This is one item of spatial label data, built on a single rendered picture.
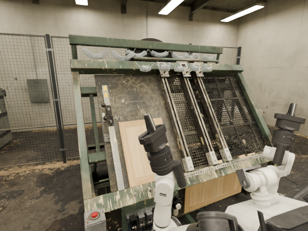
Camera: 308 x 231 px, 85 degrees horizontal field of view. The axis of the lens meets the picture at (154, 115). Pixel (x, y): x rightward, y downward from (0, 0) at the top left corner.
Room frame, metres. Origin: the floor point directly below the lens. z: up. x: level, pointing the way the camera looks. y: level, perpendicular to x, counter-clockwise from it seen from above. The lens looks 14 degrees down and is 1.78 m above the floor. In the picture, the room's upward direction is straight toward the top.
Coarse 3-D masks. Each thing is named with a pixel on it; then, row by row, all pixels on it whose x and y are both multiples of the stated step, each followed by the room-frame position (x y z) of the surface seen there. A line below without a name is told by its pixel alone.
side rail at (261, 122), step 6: (240, 78) 2.41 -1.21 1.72; (240, 84) 2.40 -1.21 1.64; (246, 84) 2.38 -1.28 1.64; (246, 90) 2.31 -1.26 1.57; (246, 96) 2.29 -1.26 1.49; (252, 96) 2.29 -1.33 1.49; (246, 102) 2.28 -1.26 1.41; (252, 102) 2.22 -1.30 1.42; (246, 108) 2.27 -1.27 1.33; (252, 108) 2.19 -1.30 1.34; (258, 114) 2.13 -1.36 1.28; (258, 120) 2.09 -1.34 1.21; (264, 126) 2.04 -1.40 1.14; (264, 132) 2.00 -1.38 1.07; (264, 138) 1.99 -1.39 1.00; (270, 138) 1.96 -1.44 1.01; (270, 144) 1.92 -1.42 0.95
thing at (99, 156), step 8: (88, 88) 1.65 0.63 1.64; (176, 88) 2.03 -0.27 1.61; (208, 88) 2.22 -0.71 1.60; (216, 88) 2.28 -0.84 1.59; (88, 96) 1.67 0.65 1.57; (96, 96) 1.70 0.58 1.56; (240, 112) 2.24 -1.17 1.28; (96, 128) 1.46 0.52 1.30; (96, 136) 1.42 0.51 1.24; (96, 144) 1.37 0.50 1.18; (96, 152) 1.34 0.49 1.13; (104, 152) 1.34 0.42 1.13; (88, 160) 1.26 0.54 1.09; (96, 160) 1.28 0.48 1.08; (104, 160) 1.32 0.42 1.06
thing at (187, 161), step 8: (168, 64) 1.85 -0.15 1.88; (160, 72) 1.89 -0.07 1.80; (160, 80) 1.92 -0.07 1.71; (168, 88) 1.84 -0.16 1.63; (168, 96) 1.78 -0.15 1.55; (168, 104) 1.75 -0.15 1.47; (168, 112) 1.74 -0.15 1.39; (176, 112) 1.70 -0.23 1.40; (176, 120) 1.66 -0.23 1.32; (176, 128) 1.59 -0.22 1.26; (176, 136) 1.58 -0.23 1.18; (184, 144) 1.52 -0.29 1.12; (184, 152) 1.46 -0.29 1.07; (184, 160) 1.44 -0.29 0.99; (184, 168) 1.44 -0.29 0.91; (192, 168) 1.40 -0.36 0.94
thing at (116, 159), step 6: (102, 90) 1.62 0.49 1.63; (108, 96) 1.59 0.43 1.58; (108, 102) 1.55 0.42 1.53; (108, 126) 1.41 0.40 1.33; (114, 132) 1.40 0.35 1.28; (114, 138) 1.37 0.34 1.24; (114, 144) 1.34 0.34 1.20; (114, 150) 1.31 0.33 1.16; (114, 156) 1.28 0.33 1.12; (114, 162) 1.25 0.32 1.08; (114, 168) 1.24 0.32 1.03; (120, 168) 1.24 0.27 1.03; (120, 174) 1.21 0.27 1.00; (120, 180) 1.18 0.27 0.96; (120, 186) 1.16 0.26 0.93
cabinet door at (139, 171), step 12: (144, 120) 1.59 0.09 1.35; (156, 120) 1.63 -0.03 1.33; (120, 132) 1.44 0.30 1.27; (132, 132) 1.47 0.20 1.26; (132, 144) 1.41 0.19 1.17; (168, 144) 1.51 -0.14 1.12; (132, 156) 1.34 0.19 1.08; (144, 156) 1.38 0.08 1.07; (132, 168) 1.28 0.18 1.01; (144, 168) 1.32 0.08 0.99; (132, 180) 1.23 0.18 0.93; (144, 180) 1.25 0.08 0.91
